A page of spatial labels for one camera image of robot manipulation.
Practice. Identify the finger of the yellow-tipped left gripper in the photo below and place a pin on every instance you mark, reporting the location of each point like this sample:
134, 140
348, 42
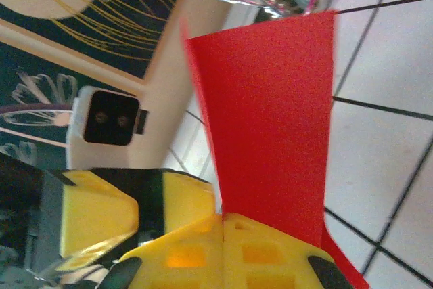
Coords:
189, 201
98, 214

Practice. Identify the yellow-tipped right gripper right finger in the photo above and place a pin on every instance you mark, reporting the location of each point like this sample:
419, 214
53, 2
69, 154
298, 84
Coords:
270, 265

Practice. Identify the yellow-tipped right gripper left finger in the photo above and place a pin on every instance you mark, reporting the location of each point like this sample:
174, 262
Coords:
189, 262

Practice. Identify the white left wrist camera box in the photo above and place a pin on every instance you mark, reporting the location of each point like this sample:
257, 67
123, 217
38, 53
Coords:
108, 119

